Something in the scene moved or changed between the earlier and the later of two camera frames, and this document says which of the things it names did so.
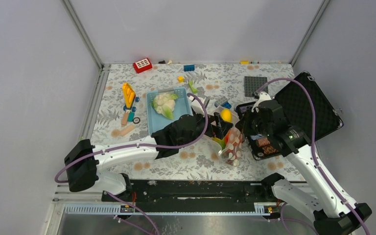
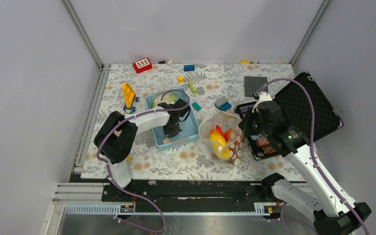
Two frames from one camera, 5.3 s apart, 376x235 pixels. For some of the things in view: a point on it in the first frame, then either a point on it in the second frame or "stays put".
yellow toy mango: [226, 114] -> [220, 146]
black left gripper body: [204, 127] -> [171, 130]
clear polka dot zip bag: [231, 147] stays put
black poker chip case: [305, 107] stays put
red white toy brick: [142, 65] stays put
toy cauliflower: [164, 104] stays put
